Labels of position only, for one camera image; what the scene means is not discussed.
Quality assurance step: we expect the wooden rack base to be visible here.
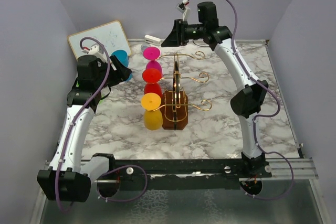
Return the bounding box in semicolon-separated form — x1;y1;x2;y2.
160;90;188;130

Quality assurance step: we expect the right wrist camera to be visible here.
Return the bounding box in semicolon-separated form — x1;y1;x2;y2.
176;0;190;22

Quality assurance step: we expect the gold wire glass rack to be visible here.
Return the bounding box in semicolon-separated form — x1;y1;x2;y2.
157;50;213;131

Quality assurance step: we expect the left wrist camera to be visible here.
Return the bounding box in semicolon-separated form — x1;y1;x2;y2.
78;44;107;67

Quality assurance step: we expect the small whiteboard gold frame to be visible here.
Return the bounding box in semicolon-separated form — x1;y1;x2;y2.
68;20;132;59

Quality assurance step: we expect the green wine glass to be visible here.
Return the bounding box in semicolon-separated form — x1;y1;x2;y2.
73;84;101;106

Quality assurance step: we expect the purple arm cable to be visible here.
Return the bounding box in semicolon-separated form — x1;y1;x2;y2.
183;0;296;200
54;37;149;214

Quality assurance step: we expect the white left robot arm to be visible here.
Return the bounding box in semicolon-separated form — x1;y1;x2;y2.
37;55;132;202

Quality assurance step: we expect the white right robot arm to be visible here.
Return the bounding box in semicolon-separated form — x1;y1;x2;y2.
161;0;268;177

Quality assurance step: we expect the white eraser box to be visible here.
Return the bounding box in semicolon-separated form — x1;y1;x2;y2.
144;35;162;46

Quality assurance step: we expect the yellow wine glass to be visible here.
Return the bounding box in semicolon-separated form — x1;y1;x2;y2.
141;92;163;131

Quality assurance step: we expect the red wine glass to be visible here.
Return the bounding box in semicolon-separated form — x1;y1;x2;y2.
142;68;162;98

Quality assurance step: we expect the blue wine glass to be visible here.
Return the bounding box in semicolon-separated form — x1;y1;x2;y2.
109;49;129;84

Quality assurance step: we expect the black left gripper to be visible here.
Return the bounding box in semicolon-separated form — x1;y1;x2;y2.
95;55;132;89

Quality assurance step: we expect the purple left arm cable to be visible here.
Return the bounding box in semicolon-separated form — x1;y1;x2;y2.
54;37;149;214

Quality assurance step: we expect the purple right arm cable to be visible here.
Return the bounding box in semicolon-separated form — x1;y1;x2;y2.
183;0;296;200

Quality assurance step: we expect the black mounting rail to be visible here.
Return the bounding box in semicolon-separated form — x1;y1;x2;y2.
98;154;271;191

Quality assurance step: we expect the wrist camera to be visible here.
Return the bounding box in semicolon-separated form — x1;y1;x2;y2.
78;44;107;67
176;0;190;22

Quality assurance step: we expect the pink wine glass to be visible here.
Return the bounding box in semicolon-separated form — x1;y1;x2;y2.
143;47;162;74

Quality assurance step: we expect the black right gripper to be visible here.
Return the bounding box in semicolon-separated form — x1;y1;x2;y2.
160;19;205;48

